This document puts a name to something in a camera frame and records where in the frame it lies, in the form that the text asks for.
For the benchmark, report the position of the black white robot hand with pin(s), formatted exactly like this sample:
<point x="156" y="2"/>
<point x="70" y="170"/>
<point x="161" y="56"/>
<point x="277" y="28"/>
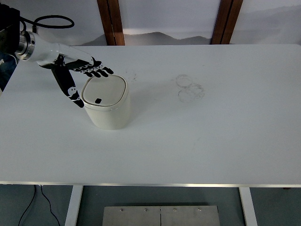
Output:
<point x="64" y="59"/>

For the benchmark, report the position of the cream lidded trash can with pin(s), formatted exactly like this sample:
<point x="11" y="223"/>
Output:
<point x="107" y="101"/>

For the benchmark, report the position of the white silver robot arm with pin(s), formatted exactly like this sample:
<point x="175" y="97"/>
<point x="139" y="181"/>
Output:
<point x="19" y="37"/>

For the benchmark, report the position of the left white table leg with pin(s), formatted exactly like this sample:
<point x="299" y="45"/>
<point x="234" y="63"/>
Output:
<point x="74" y="204"/>

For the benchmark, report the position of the white table leg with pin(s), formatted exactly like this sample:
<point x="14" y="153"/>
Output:
<point x="247" y="205"/>
<point x="74" y="204"/>

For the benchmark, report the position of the right white table leg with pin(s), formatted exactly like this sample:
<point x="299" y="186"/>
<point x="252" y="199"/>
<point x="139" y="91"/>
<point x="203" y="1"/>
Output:
<point x="247" y="205"/>

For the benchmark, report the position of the left brown wooden post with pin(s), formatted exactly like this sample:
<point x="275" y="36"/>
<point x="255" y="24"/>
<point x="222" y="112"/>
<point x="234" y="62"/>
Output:
<point x="112" y="24"/>

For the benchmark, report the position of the brown wooden post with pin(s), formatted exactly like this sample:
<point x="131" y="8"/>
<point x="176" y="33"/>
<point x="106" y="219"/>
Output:
<point x="226" y="19"/>
<point x="112" y="24"/>

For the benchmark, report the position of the right brown wooden post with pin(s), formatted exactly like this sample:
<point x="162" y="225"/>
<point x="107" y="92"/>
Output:
<point x="226" y="19"/>

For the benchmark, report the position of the grey metal base plate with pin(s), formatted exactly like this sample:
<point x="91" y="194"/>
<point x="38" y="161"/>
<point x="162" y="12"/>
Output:
<point x="161" y="216"/>

